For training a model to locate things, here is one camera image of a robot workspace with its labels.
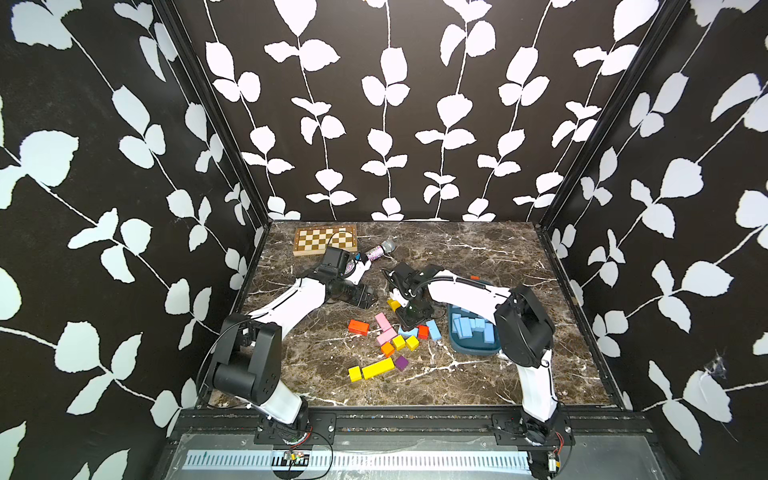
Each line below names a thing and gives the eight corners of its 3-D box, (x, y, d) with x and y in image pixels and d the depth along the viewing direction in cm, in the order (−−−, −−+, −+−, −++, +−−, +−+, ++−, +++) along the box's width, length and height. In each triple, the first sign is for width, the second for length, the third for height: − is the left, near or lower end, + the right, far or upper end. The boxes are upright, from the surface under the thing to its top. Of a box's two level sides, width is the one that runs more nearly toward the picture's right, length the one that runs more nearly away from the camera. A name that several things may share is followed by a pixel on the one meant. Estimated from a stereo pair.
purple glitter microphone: (368, 260, 111) (368, 253, 108) (387, 246, 116) (387, 238, 113) (375, 266, 110) (375, 259, 106) (394, 251, 114) (394, 244, 111)
